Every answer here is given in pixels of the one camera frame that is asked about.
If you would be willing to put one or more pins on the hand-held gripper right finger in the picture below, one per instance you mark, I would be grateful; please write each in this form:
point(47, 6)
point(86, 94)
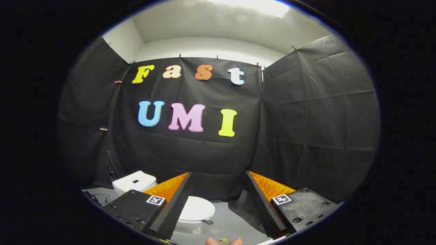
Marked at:
point(264, 211)

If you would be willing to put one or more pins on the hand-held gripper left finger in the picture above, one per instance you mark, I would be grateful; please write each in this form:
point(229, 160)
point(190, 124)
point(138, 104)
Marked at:
point(172, 211)

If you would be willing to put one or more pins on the white toilet lid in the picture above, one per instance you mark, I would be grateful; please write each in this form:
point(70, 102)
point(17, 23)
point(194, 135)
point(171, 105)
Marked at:
point(199, 209)

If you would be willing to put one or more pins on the white toilet tank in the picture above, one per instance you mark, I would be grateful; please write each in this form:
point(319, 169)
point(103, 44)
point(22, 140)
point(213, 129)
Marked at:
point(144, 183)

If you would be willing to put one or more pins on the black backdrop cloth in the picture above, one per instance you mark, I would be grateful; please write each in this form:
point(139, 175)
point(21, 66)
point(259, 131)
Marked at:
point(204, 153)

